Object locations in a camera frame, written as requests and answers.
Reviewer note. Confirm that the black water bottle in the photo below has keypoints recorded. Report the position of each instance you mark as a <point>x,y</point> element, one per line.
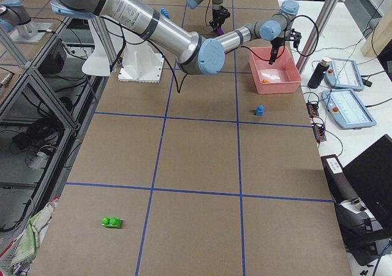
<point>318,73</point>

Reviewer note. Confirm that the pink plastic box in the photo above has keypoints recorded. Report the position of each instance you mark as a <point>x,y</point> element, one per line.
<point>283,75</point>

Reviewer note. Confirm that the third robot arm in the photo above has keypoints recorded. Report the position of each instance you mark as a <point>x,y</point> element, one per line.
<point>22,28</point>

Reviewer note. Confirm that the green toy block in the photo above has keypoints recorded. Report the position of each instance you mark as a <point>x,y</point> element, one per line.
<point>111,222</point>

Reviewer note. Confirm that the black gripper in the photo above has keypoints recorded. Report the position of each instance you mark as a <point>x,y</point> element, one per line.
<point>219,14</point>
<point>276,43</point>

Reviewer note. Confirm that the orange grey usb hub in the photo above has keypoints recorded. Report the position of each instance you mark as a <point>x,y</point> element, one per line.
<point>312,109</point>

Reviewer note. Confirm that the aluminium frame post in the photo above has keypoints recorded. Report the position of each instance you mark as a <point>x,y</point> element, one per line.
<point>313,39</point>

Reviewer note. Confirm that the aluminium frame side table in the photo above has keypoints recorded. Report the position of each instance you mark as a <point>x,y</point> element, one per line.
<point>45,109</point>

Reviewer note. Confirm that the black laptop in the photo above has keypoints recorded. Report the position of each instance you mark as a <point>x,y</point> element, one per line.
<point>370,176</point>

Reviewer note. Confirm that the near teach pendant tablet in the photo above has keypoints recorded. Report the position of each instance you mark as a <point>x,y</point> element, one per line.
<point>346,109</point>

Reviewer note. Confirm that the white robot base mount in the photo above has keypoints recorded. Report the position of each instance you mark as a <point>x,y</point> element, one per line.
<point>116,49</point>

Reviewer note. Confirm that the far teach pendant tablet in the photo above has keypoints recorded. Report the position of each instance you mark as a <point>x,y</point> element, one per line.
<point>342,74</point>

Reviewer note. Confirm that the light blue toy block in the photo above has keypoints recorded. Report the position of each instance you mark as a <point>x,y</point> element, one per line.
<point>260,110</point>

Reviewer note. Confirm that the teach pendant tablet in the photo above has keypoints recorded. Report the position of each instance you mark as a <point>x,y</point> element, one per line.
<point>342,74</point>
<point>346,109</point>

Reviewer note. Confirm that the purple toy block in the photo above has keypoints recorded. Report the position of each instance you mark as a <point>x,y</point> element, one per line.
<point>219,31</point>

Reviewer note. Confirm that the crumpled bag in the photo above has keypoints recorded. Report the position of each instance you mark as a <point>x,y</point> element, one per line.
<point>18,256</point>

